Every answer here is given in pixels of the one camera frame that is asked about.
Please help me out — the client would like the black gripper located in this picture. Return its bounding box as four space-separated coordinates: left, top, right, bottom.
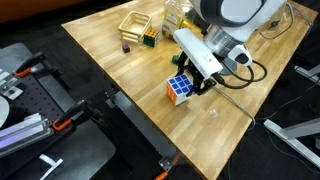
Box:
176 52 216 97

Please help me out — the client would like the aluminium extrusion rail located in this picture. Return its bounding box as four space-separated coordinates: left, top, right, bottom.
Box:
0 113 54 158

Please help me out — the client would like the grey cable with black switch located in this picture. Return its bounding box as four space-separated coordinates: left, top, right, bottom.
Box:
213 86 257 130

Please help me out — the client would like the grey metal table bracket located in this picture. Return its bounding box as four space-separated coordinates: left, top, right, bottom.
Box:
106 92 177 171

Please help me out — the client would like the grey round lamp base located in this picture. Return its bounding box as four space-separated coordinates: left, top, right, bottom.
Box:
221 58 237 76

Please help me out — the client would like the upper black orange clamp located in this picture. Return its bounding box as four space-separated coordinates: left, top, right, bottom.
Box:
14 51 63 78

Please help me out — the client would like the white bent metal strip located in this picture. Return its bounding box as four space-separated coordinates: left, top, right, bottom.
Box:
39 154 63 180

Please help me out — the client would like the small metal bracket block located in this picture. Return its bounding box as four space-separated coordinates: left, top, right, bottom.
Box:
0 69 23 100

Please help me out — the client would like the purple small cube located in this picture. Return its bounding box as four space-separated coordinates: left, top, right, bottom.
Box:
122 45 131 53

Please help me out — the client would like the large white-edged Rubik's cube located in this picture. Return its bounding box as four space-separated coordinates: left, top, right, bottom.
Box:
166 74 193 106

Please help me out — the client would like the small clear plastic cap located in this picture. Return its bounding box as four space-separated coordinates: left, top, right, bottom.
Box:
209 109 219 118

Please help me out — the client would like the black orange clamp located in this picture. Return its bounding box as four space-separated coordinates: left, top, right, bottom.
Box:
52 100 102 131
14 51 63 78

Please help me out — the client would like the wooden slatted box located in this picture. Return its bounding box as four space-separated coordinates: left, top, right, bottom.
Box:
118 11 151 43

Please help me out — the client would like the black perforated mounting board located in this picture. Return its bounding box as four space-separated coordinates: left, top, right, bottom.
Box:
1 75 75 159

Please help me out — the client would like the grey metal frame leg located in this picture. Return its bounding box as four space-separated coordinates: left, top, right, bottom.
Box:
263 118 320 168

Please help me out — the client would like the bottom orange clamp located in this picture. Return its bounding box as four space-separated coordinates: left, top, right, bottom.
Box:
154 156 180 180

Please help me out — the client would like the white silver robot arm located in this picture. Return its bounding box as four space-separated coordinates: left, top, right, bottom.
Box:
173 0 286 96

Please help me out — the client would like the lower black orange clamp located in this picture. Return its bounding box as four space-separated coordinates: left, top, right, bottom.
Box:
52 100 102 131

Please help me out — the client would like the clear plastic jar with items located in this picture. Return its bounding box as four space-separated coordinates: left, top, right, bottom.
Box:
162 0 196 40

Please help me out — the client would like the green small cube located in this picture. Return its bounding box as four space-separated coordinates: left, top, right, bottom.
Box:
172 55 180 64

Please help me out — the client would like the small black-edged Rubik's cube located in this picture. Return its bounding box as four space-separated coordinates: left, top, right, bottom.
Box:
143 29 159 47

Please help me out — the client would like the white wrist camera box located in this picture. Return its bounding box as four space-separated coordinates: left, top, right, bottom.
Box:
173 28 223 80

